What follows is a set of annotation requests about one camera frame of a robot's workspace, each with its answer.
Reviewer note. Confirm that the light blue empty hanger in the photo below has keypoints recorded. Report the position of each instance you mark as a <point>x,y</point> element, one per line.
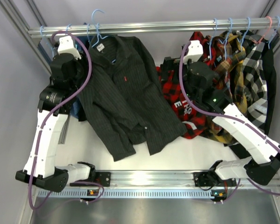
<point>53,46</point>

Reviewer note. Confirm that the black shirt far right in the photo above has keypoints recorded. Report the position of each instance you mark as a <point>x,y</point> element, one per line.
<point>271,79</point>

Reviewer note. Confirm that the black hanging garment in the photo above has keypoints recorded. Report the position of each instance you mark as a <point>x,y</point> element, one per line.
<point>81,116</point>

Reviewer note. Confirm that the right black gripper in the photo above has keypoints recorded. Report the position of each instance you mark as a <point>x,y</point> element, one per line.
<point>169,64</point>

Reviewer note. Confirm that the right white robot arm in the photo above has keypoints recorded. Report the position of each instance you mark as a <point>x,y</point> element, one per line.
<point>195,80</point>

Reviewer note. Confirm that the dark grey pinstripe shirt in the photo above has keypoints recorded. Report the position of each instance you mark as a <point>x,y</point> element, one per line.
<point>123,100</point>

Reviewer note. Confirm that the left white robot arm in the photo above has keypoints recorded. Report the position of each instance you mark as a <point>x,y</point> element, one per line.
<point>68,74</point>

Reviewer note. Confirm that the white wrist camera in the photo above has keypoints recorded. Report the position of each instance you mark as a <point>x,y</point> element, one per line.
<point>193,52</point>
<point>67,45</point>

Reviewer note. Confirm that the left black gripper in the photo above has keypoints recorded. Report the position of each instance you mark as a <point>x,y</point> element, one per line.
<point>58,45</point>

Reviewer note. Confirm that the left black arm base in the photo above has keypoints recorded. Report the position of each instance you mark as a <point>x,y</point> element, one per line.
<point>95,177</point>

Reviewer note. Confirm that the black white plaid shirt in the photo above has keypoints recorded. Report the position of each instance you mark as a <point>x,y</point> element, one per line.
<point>255,85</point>

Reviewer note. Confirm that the light blue wire hanger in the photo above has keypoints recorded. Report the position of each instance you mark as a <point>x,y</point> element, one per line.
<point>99,38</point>

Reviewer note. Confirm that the aluminium hanging rail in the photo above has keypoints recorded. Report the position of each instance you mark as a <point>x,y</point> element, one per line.
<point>162,27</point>

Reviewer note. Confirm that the yellow brown plaid shirt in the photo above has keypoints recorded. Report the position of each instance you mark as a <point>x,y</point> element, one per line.
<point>226,58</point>

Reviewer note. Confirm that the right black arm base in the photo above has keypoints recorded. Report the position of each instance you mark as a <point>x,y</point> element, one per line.
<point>207,180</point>

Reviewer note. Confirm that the light blue checked shirt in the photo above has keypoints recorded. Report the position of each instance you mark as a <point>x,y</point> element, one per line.
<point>75,108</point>

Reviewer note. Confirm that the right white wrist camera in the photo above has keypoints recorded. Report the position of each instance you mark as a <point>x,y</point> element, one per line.
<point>193,52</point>

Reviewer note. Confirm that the aluminium front rail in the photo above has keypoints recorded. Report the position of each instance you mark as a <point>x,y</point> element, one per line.
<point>178,184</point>

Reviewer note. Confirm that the red black plaid shirt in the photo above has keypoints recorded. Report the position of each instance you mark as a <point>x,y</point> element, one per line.
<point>194,121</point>

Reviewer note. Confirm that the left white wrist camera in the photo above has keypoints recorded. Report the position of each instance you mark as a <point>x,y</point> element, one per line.
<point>67,45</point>

